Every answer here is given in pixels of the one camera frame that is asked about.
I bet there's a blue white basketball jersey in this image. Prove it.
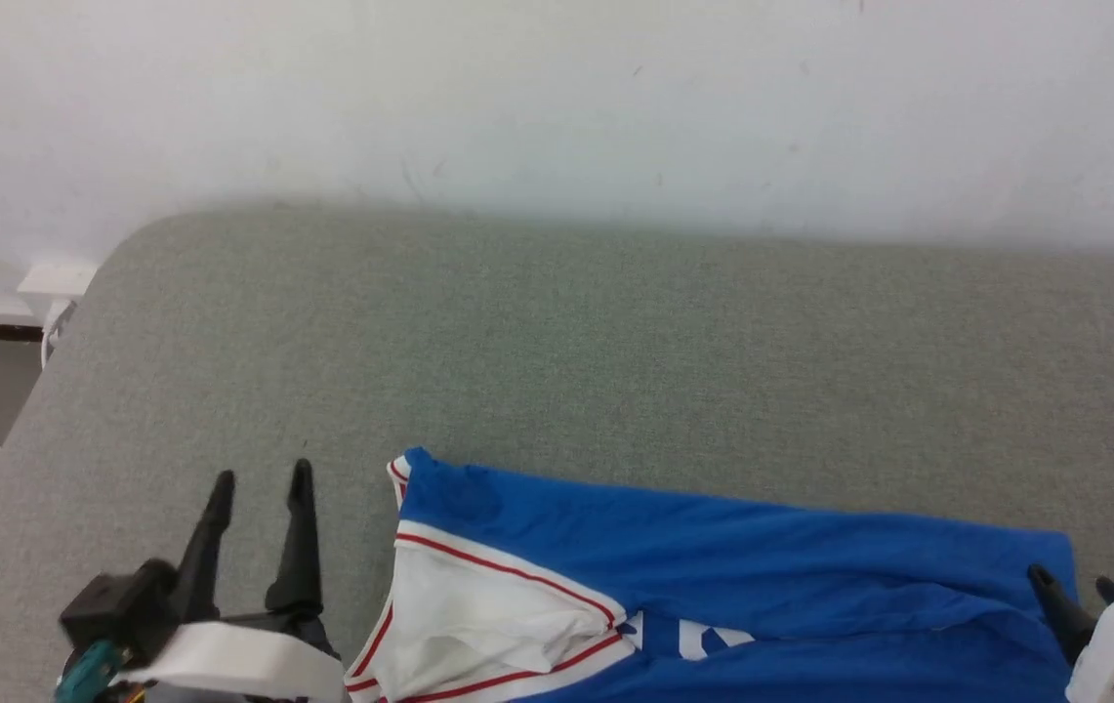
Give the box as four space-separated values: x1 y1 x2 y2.
344 446 1080 703

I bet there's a white socket cable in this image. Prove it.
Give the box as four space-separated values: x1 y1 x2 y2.
38 297 79 368

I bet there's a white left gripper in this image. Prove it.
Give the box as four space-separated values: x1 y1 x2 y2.
112 458 351 703

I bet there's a grey fabric sofa cushion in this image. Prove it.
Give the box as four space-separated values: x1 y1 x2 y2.
0 200 1114 703

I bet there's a white wall socket box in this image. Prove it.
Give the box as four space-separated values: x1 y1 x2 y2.
17 258 101 298

